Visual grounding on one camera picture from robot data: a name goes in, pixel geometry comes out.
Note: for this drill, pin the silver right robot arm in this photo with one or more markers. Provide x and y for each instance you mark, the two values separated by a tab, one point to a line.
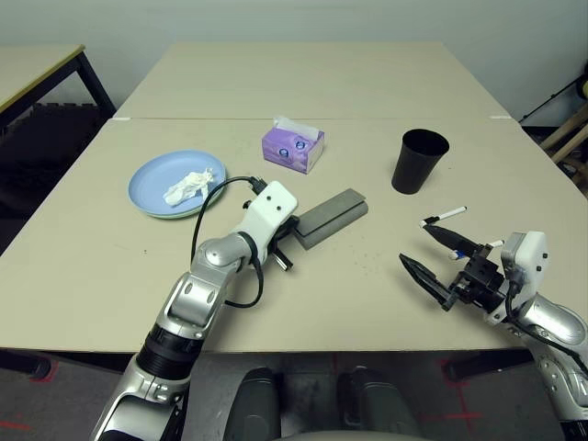
551	317

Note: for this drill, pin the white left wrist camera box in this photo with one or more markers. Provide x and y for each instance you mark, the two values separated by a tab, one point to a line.
271	206

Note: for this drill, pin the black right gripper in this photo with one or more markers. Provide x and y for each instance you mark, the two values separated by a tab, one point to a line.
478	282

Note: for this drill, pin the white tissue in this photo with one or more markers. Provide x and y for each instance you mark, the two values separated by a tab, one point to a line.
184	188

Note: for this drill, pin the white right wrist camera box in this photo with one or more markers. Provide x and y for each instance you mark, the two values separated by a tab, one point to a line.
528	257

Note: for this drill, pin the grey robot left leg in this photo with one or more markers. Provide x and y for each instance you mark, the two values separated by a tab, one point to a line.
252	404

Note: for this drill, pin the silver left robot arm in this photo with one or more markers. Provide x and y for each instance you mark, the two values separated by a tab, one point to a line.
197	294

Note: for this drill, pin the blue plastic plate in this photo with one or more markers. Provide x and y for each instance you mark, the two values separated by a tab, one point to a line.
151	184

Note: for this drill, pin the purple tissue box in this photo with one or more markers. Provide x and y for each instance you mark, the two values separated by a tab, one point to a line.
285	147

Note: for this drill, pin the beige side table black frame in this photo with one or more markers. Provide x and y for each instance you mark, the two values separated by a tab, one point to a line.
27	69

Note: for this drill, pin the white marker blue cap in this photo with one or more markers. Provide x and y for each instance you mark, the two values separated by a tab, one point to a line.
455	255

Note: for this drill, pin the grey robot right leg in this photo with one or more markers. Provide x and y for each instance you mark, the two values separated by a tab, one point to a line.
376	404

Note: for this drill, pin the black plastic cup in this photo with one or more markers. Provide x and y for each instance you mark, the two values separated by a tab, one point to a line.
413	170

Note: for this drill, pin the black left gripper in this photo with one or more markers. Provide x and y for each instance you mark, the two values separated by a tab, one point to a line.
281	245

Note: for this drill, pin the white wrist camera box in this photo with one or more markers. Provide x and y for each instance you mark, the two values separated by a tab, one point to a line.
528	257
271	206

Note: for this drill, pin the grey robot leg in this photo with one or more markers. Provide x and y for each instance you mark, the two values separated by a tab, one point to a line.
252	404
376	404

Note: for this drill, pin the green plastic plate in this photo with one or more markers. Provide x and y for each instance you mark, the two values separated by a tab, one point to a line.
177	217

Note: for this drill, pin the black stand pole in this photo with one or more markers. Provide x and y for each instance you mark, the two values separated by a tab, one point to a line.
551	101

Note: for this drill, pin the beige robot torso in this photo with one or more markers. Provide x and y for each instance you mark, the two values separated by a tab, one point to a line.
344	436

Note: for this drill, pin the grey glasses case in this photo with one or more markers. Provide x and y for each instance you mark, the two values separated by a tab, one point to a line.
335	211

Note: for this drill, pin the wooden stool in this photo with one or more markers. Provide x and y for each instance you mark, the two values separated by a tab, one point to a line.
567	138

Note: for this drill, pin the yellow-green seat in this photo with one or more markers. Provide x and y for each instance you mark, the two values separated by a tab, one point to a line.
584	87

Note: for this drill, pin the white marker black cap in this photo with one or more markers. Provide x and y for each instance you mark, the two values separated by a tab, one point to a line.
450	213

